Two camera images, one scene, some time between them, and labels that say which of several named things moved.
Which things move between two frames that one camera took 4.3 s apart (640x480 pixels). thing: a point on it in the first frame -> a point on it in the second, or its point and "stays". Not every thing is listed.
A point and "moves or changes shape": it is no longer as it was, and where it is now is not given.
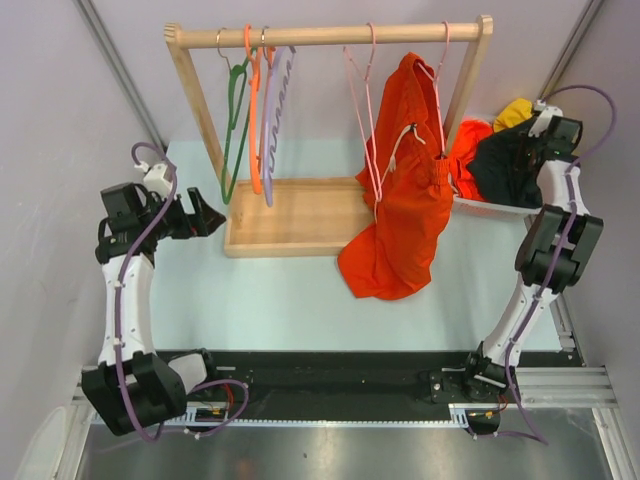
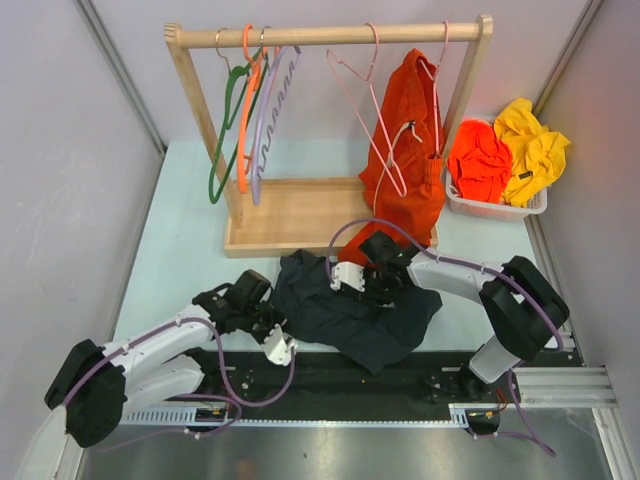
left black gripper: x=200 y=223 -> x=275 y=317
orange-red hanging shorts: x=406 y=186 stays
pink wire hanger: x=359 y=85 moves or changes shape
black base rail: x=272 y=385 stays
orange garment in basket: x=464 y=137 stays
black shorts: x=505 y=164 -> x=347 y=324
